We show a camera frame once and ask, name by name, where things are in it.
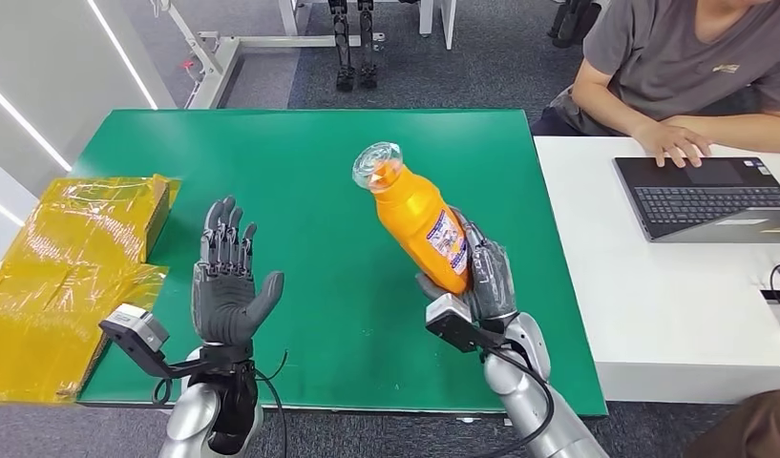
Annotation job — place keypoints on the person's right hand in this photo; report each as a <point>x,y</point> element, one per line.
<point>671,140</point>

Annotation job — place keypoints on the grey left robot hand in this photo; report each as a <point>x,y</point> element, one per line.
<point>222,297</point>

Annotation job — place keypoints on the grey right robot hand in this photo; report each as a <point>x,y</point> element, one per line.
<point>494,278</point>

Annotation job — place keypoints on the orange juice bottle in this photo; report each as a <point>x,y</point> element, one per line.
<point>408,208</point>

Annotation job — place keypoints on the person's right forearm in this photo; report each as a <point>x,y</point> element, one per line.
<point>601,110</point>

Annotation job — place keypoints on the person's left forearm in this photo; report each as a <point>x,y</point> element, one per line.
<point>744,129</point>

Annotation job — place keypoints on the dark grey laptop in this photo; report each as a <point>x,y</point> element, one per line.
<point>699,202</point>

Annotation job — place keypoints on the person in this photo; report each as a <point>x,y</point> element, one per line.
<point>668,57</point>

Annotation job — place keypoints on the white desk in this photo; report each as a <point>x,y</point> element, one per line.
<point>649,303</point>

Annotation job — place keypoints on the yellow plastic-wrapped cardboard box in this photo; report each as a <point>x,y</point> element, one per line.
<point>67,253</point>

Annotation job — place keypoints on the white furniture leg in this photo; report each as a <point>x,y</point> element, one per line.
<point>446,22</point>

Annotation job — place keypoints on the black silver humanoid robot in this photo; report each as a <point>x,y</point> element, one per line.
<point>344,38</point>

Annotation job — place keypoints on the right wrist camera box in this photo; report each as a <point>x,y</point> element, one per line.
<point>449,322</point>

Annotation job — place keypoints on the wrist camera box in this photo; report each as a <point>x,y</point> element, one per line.
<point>133,328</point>
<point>449,322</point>

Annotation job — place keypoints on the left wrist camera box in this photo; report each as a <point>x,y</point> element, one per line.
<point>133,328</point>

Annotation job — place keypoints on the white wall light strip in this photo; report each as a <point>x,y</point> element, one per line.
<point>121,54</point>
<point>26,123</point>
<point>4,210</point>

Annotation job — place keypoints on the white metal gantry frame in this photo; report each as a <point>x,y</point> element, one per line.
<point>269,41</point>

